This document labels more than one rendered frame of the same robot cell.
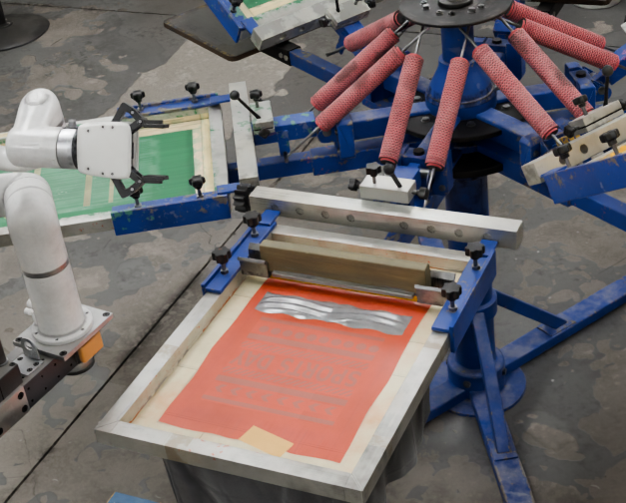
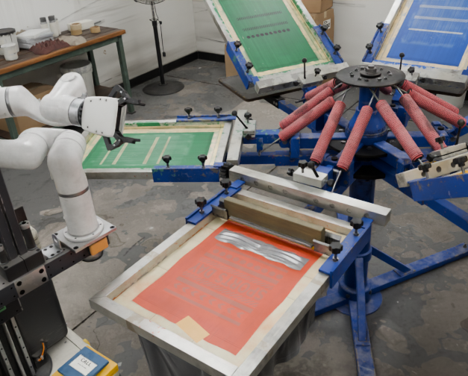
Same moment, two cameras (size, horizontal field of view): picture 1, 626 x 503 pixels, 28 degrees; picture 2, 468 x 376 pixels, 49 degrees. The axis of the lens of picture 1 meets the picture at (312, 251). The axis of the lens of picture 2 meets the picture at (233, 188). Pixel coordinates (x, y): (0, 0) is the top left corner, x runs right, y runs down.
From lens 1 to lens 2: 99 cm
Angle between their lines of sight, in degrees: 8
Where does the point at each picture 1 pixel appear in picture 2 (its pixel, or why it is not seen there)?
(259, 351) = (207, 265)
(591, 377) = (420, 304)
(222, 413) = (172, 303)
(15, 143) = (45, 104)
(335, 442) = (236, 339)
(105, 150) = (99, 115)
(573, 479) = (401, 365)
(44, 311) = (69, 219)
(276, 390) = (210, 293)
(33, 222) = (60, 160)
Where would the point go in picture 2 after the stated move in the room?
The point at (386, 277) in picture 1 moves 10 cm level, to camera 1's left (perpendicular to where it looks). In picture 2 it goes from (296, 231) to (268, 231)
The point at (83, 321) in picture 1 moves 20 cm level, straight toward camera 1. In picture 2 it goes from (95, 229) to (86, 269)
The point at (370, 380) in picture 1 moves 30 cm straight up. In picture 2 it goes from (272, 298) to (269, 218)
